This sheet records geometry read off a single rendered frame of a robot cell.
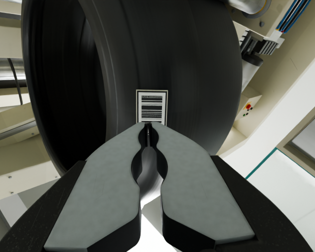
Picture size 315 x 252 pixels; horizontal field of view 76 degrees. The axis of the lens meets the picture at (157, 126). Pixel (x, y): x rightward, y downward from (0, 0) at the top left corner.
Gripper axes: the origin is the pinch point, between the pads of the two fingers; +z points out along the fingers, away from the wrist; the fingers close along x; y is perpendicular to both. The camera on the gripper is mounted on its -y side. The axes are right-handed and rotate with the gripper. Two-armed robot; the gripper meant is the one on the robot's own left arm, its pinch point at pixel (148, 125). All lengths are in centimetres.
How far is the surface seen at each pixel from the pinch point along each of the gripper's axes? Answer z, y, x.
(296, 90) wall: 199, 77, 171
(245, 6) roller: 33.0, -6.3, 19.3
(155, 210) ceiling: 189, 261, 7
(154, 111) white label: 12.4, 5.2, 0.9
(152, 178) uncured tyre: 11.8, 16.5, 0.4
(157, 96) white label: 12.8, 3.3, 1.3
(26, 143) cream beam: 60, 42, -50
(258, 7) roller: 35.6, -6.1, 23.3
